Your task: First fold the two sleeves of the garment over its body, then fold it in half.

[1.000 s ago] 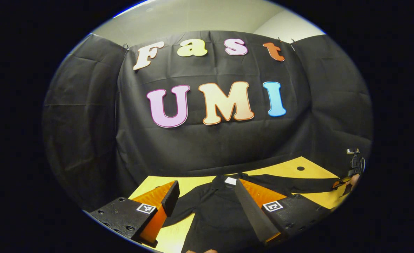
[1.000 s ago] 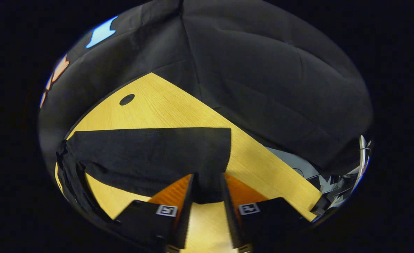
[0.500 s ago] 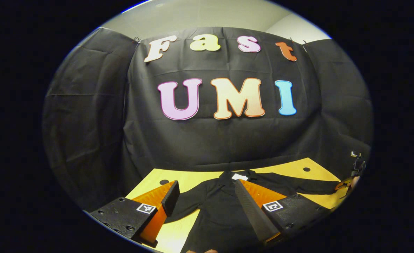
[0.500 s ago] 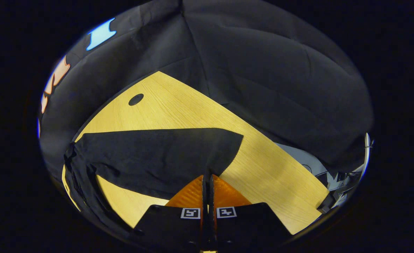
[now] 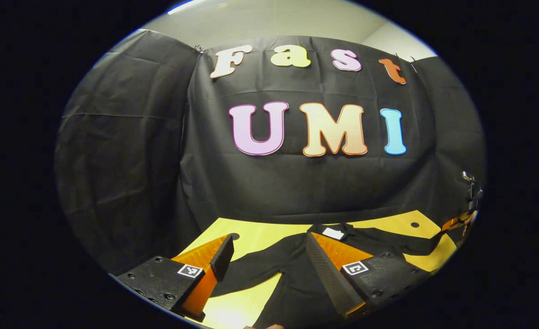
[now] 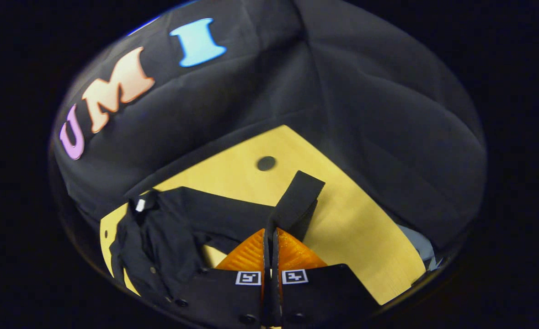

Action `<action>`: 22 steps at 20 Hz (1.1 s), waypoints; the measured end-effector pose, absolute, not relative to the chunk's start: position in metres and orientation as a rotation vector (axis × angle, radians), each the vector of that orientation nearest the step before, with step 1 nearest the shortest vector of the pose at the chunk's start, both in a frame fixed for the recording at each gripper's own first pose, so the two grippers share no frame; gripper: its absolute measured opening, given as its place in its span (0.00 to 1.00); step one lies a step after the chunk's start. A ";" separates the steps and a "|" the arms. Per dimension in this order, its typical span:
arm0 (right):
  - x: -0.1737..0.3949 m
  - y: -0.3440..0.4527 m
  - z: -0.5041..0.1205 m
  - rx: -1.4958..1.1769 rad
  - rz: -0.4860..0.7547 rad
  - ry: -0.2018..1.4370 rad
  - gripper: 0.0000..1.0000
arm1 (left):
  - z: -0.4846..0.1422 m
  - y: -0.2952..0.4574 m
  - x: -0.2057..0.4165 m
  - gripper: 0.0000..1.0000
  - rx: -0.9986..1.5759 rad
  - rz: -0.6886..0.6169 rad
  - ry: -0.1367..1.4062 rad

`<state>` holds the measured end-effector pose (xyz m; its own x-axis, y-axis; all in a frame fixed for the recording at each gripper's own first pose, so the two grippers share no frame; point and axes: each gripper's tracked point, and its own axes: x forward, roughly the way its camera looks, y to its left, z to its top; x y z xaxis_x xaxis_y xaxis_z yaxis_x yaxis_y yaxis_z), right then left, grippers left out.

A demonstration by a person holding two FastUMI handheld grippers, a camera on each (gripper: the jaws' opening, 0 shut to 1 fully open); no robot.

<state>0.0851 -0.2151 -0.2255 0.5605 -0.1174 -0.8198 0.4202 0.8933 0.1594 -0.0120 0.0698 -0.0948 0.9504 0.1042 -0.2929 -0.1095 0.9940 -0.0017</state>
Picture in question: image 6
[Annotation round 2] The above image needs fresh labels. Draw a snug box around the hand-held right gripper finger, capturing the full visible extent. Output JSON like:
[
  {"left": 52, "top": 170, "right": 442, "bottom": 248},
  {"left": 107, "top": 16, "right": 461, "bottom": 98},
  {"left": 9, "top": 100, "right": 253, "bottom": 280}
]
[
  {"left": 273, "top": 228, "right": 379, "bottom": 327},
  {"left": 178, "top": 228, "right": 271, "bottom": 327}
]

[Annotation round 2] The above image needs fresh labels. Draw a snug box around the pale grey cloth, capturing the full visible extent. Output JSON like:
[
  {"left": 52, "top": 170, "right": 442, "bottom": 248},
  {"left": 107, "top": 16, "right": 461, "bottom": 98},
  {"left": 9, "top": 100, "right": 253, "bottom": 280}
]
[{"left": 397, "top": 224, "right": 440, "bottom": 271}]

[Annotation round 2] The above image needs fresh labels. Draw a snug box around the black long-sleeved garment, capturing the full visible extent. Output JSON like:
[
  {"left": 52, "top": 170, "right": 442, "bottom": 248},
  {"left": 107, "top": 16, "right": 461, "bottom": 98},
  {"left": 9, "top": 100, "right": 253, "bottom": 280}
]
[{"left": 109, "top": 170, "right": 327, "bottom": 302}]

